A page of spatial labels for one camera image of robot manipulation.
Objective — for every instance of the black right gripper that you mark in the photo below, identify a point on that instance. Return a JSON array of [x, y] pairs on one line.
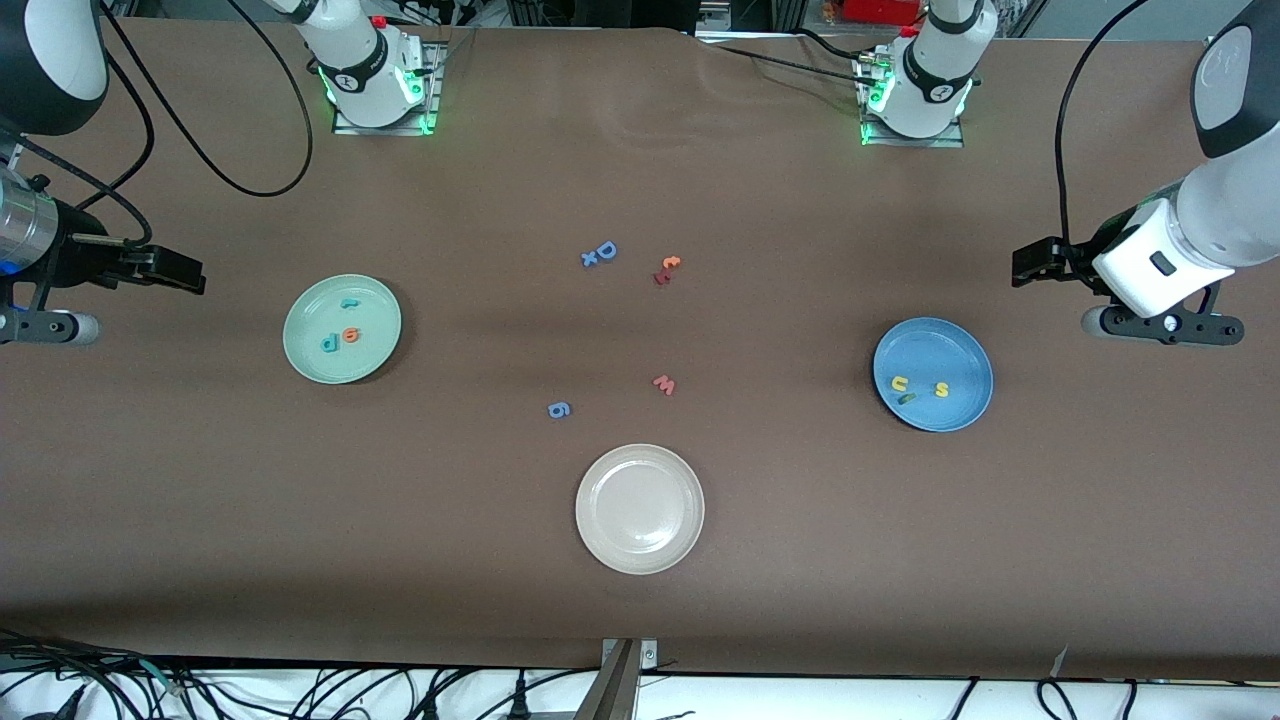
[[82, 256]]

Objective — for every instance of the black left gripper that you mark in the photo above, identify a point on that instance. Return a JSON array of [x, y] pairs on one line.
[[1082, 254]]

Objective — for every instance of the teal foam letter p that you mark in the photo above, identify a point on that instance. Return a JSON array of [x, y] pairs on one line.
[[328, 345]]

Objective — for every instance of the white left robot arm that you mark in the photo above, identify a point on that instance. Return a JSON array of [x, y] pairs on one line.
[[1220, 200]]

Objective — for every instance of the blue round plate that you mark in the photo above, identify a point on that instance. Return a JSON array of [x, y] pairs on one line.
[[950, 350]]

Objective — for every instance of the pale green round plate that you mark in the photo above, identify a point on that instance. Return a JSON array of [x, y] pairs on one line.
[[300, 330]]

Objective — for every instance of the red box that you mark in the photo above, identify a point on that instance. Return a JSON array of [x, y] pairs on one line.
[[880, 10]]

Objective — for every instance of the pink-red foam letter w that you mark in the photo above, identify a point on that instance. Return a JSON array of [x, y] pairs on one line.
[[665, 385]]

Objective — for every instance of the white paper tag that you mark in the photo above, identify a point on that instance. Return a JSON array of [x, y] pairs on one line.
[[1060, 662]]

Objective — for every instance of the blue foam letter g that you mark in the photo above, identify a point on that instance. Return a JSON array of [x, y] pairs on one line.
[[559, 409]]

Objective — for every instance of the blue foam letter D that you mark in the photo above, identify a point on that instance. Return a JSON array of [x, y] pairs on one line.
[[600, 249]]

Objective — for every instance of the beige round plate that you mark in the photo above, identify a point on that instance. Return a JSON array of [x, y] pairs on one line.
[[640, 510]]

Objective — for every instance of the black power plug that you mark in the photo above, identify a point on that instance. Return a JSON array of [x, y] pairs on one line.
[[519, 700]]

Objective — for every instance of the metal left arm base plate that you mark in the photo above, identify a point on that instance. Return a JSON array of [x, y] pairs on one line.
[[915, 142]]

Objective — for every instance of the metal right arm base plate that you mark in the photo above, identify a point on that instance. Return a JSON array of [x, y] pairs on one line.
[[385, 129]]

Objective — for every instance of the metal table edge bracket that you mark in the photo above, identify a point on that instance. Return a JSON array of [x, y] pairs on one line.
[[620, 690]]

